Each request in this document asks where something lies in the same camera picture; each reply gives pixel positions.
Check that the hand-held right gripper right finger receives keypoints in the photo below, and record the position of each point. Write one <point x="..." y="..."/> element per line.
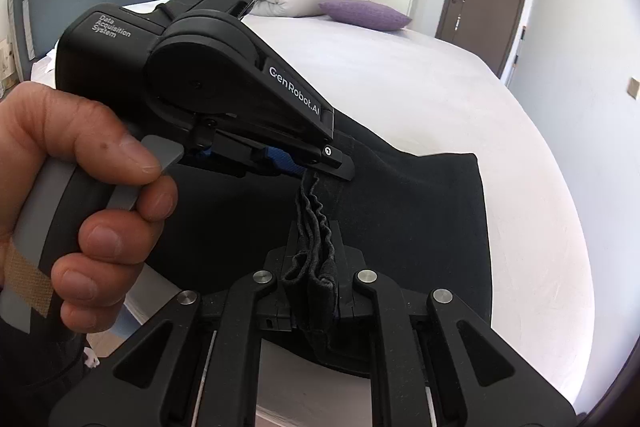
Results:
<point x="352" y="264"/>

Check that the black pants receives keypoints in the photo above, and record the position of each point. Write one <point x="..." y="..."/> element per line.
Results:
<point x="425" y="217"/>

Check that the bed with white sheet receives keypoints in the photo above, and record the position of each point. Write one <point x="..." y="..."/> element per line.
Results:
<point x="450" y="107"/>

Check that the beige wall socket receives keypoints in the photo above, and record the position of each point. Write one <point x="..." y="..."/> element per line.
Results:
<point x="634" y="87"/>

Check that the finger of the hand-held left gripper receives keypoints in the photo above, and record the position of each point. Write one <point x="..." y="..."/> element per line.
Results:
<point x="327" y="152"/>
<point x="280" y="159"/>

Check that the purple pillow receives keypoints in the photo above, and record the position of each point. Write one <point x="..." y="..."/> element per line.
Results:
<point x="365" y="14"/>

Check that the person's left hand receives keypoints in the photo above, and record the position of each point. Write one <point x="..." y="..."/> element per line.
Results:
<point x="60" y="122"/>

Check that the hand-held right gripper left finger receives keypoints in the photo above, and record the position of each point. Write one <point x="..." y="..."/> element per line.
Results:
<point x="275" y="264"/>

